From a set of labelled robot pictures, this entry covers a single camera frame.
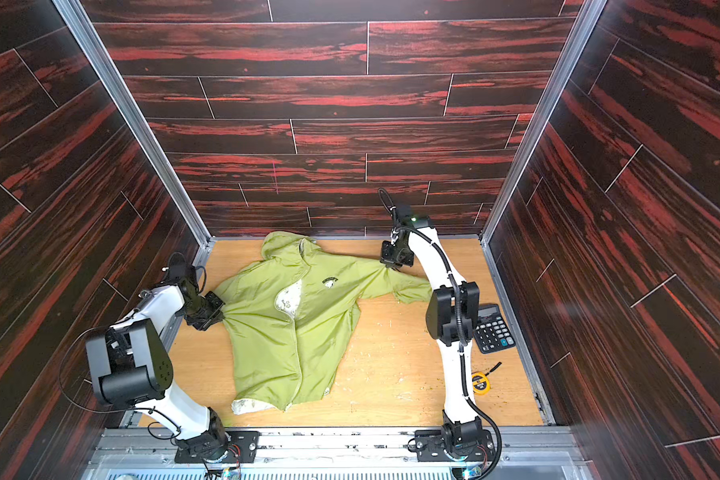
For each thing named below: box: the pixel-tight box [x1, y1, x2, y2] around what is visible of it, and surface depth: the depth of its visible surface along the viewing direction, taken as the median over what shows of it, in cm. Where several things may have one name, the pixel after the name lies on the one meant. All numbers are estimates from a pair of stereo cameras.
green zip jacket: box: [215, 231, 434, 414], surface depth 95 cm
